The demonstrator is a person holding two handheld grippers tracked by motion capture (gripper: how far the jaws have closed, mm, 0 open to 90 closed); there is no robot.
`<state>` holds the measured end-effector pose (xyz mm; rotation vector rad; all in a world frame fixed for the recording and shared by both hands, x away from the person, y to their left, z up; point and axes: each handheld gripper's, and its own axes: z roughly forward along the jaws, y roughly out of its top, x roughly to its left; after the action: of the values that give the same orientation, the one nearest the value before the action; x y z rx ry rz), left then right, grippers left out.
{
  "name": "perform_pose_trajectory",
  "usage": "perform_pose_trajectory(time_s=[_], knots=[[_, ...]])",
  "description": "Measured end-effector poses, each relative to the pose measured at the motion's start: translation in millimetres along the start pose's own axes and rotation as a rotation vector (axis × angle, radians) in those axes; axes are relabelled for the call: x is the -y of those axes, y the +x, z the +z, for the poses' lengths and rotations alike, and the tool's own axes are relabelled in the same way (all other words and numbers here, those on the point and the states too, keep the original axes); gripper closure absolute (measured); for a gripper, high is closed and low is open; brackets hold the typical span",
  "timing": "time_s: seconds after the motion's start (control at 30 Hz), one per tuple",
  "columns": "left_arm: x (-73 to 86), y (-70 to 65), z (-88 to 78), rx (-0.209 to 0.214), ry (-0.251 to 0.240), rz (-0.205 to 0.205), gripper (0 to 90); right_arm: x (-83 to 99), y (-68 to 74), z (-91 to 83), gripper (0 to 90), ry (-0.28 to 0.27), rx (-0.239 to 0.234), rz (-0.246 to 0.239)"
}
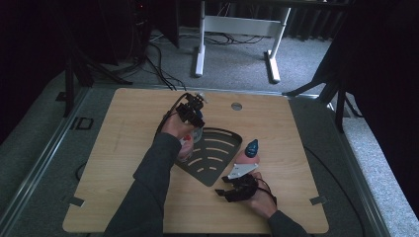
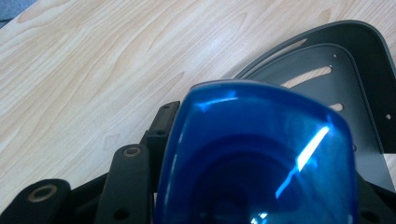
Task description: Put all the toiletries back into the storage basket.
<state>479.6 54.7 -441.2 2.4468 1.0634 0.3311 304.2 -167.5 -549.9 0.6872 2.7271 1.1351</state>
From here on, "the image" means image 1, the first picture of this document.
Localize cables under white desk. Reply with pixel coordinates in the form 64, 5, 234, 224
204, 31, 266, 46

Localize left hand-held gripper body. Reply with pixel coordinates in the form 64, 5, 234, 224
175, 92, 208, 122

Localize person's left hand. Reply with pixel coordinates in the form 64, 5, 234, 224
160, 113, 196, 139

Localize metal floor rail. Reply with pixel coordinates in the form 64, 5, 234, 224
324, 98, 393, 237
0, 86, 92, 231

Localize pink lidded cream jar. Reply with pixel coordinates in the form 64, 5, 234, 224
177, 133, 196, 163

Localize black floor cables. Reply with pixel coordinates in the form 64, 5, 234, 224
144, 42, 188, 92

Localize black cable loop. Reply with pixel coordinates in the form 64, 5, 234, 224
74, 160, 88, 182

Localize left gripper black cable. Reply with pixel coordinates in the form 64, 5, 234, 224
154, 93, 190, 139

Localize grey tape piece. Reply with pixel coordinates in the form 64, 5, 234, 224
309, 196, 329, 206
61, 195, 86, 208

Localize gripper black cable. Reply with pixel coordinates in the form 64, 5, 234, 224
253, 178, 279, 207
154, 93, 190, 139

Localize white desk frame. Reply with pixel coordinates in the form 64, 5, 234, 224
194, 0, 293, 84

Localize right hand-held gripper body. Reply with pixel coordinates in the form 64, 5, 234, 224
226, 162, 265, 202

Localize pink bottle with blue cap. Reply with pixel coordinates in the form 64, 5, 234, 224
232, 138, 261, 167

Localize dark computer tower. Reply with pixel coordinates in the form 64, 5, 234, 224
129, 0, 153, 62

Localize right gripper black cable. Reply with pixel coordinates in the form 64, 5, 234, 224
253, 178, 279, 207

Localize black metal stand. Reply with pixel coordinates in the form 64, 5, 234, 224
63, 48, 133, 119
282, 73, 365, 133

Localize person's right hand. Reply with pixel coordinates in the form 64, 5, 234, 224
248, 171, 279, 219

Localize dark slotted corner shelf tray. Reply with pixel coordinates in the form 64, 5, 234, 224
174, 126, 244, 188

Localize long black cable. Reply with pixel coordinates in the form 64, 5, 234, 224
303, 145, 368, 237

